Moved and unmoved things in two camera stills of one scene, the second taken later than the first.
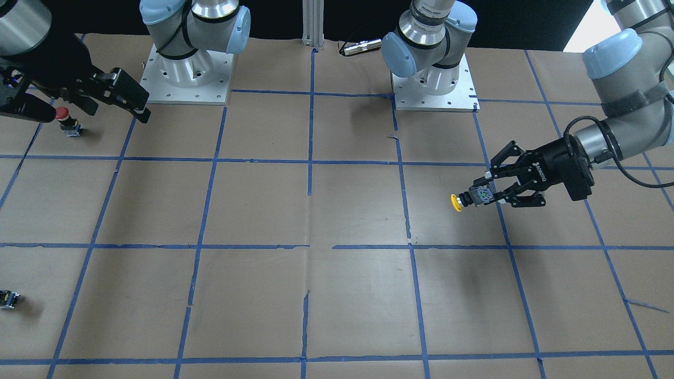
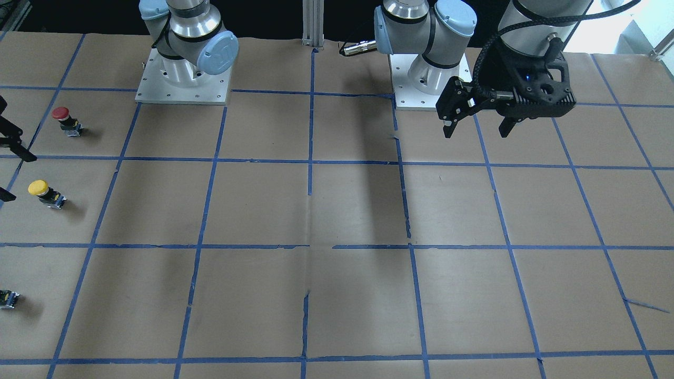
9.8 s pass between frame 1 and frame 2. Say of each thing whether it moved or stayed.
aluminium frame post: stayed
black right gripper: moved
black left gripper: moved
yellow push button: moved
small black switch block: stayed
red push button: stayed
